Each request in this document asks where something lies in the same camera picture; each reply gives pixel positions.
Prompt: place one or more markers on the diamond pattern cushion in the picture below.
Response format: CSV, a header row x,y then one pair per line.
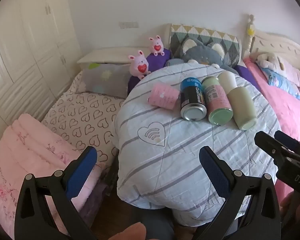
x,y
202,33

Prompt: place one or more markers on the cream carved headboard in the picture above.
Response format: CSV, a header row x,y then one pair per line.
x,y
277,43

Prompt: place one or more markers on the pink bed blanket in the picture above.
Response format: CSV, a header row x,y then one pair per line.
x,y
270,100

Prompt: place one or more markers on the cream bottle with white cap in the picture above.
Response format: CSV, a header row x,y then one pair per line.
x,y
241,107

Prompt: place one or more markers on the person's grey trouser leg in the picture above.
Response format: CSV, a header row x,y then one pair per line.
x,y
157,227

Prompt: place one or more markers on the blue print cloth doll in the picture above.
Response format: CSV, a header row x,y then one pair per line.
x,y
280,81

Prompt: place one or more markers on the plain cream headboard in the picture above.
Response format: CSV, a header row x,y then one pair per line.
x,y
107,55

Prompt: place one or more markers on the heart print bedsheet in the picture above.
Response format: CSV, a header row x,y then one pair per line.
x,y
85,120

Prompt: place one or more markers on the purple pillow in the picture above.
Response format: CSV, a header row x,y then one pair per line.
x,y
157,60

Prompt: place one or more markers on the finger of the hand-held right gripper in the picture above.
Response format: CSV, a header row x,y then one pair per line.
x,y
270,143
291,142

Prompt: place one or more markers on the pink folded quilt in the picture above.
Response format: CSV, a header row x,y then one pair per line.
x,y
22,155

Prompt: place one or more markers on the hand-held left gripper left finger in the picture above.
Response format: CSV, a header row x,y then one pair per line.
x,y
82,172

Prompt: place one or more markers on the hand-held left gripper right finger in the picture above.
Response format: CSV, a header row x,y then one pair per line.
x,y
215,172

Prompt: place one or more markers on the grey cat plush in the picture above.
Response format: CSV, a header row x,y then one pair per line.
x,y
202,52

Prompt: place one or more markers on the small pink bunny plush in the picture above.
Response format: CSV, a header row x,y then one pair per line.
x,y
156,45

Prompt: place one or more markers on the cream plush toy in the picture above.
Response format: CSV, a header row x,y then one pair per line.
x,y
285,67

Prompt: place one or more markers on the blue and black can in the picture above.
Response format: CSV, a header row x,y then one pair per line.
x,y
192,100

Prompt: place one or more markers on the pink green labelled bottle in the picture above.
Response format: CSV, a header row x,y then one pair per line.
x,y
217,100

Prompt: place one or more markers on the grey flower print pillow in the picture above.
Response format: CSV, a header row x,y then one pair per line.
x,y
105,78

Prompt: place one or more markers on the cream bedpost with yellow ornament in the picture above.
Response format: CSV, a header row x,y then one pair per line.
x,y
250,37

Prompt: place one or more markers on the pink cup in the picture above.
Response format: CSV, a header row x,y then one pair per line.
x,y
163,96

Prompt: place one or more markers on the large pink bunny plush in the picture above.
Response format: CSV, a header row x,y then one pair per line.
x,y
139,65

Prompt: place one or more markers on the white wardrobe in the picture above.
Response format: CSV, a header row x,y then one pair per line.
x,y
27,42

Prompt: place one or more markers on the white wall socket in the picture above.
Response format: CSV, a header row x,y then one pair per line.
x,y
128,24

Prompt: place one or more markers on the white grey-striped folded quilt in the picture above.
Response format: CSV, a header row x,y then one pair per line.
x,y
165,155

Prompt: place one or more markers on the person's left hand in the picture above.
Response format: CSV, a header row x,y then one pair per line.
x,y
130,233

